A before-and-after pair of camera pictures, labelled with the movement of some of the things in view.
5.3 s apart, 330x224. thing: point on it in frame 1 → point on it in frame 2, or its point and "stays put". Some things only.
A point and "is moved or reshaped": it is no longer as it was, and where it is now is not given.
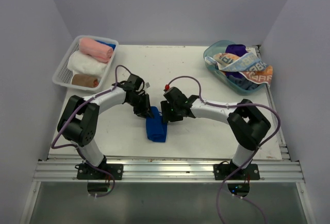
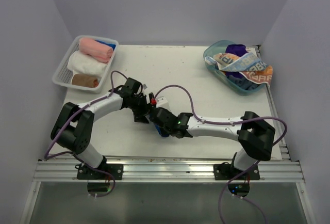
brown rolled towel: [84, 80] stays put
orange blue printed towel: [249, 64] stays put
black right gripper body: [170, 112] → [168, 131]
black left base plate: [84, 171] stays put
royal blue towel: [157, 128] is moved or reshaped
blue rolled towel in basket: [113, 46] stays put
